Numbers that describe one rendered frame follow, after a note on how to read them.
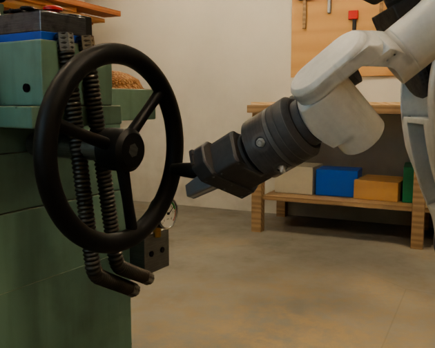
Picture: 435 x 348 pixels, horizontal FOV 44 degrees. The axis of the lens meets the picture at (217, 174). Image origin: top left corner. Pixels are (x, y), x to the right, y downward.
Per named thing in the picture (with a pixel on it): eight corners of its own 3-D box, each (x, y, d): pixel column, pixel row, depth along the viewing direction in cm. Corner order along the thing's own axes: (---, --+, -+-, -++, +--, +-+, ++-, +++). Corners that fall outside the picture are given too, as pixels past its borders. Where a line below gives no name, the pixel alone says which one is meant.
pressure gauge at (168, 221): (159, 242, 103) (158, 199, 102) (143, 239, 105) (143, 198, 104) (178, 235, 108) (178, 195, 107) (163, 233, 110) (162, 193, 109)
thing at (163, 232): (146, 276, 105) (145, 236, 104) (99, 266, 111) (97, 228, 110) (171, 265, 112) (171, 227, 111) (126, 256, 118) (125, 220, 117)
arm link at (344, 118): (311, 185, 72) (389, 145, 66) (260, 132, 67) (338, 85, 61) (311, 134, 80) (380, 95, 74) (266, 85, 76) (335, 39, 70)
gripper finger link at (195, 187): (188, 183, 82) (217, 164, 79) (190, 201, 81) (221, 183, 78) (180, 179, 81) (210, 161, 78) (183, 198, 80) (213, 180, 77)
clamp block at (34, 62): (41, 105, 73) (37, 38, 72) (-22, 105, 80) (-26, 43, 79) (115, 105, 86) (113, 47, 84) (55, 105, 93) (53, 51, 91)
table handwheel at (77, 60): (25, 243, 60) (81, 1, 64) (-77, 222, 70) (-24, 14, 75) (173, 264, 84) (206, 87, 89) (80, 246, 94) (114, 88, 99)
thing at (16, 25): (41, 39, 74) (39, -3, 73) (-11, 43, 79) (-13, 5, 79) (108, 47, 85) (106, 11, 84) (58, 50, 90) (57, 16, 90)
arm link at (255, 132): (193, 192, 72) (264, 150, 65) (185, 133, 76) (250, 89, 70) (252, 215, 80) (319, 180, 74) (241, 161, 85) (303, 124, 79)
